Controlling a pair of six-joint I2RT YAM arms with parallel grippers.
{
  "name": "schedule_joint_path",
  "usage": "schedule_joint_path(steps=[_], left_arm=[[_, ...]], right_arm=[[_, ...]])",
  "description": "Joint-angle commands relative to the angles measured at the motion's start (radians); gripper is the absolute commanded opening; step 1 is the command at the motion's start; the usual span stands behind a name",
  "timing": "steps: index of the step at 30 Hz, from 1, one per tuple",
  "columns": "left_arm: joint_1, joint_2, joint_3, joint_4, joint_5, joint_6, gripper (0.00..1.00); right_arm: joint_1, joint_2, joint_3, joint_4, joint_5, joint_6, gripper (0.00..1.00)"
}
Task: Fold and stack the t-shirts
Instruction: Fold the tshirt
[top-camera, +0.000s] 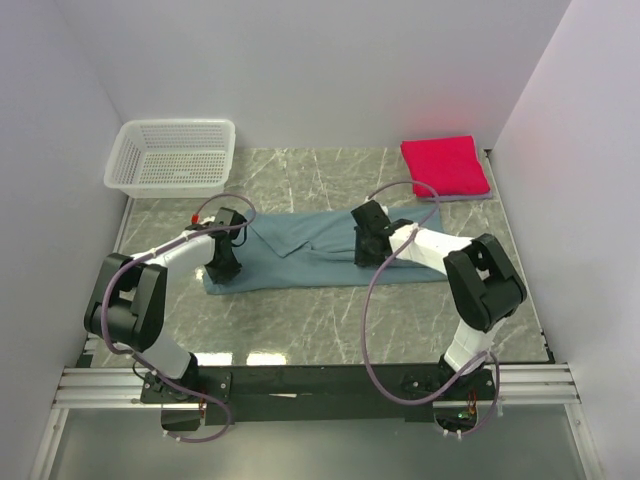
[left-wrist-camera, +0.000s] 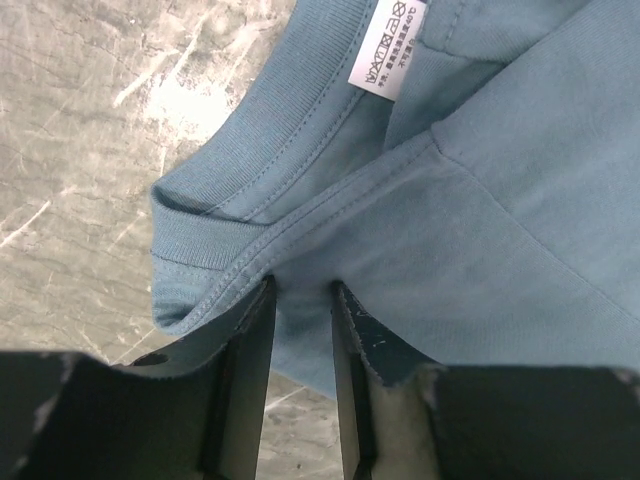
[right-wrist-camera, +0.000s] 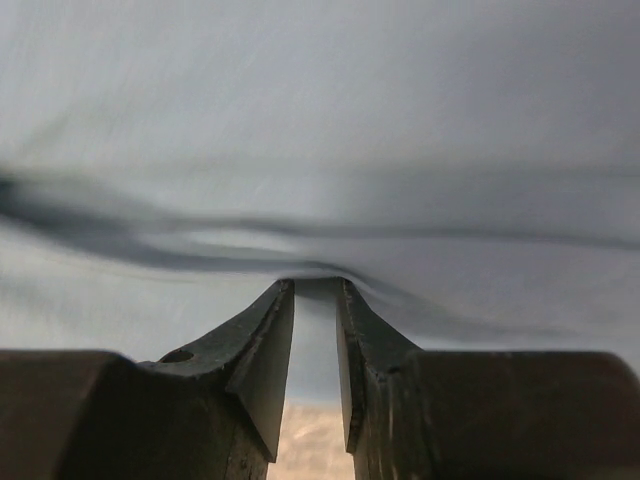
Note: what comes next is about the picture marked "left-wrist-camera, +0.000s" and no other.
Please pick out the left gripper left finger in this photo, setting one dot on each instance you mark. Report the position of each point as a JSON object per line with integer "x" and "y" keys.
{"x": 190, "y": 410}

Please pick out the blue-grey t shirt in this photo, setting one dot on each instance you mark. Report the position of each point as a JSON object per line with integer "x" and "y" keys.
{"x": 469, "y": 169}

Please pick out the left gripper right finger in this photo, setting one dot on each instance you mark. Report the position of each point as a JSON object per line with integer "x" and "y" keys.
{"x": 404, "y": 416}

